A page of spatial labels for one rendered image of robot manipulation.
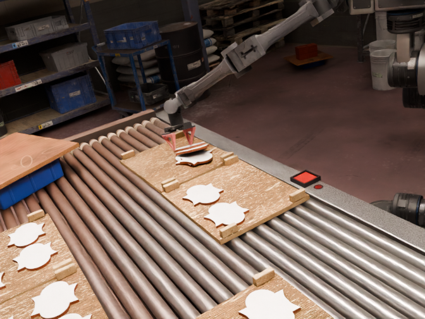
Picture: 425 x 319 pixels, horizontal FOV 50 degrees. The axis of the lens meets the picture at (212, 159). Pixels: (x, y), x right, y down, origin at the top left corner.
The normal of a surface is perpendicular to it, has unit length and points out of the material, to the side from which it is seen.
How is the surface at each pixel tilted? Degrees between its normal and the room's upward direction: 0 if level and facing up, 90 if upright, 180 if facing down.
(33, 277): 0
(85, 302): 0
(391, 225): 0
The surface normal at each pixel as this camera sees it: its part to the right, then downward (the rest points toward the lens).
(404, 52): -0.50, 0.45
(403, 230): -0.17, -0.89
